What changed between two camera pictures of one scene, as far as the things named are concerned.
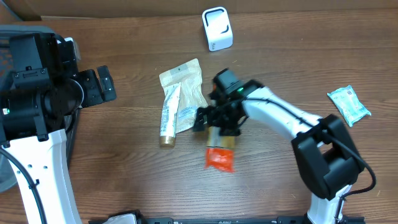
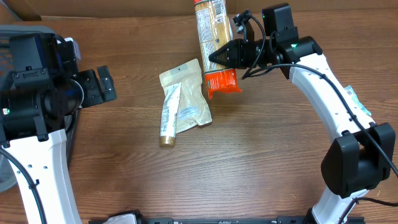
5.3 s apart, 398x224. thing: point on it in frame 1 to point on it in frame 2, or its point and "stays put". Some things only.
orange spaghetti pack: [220, 150] to [214, 33]
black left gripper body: [93, 88] stays put
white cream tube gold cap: [169, 115] stays put
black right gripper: [219, 121] to [239, 53]
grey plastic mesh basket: [7, 180] stays put
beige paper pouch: [192, 94] stays put
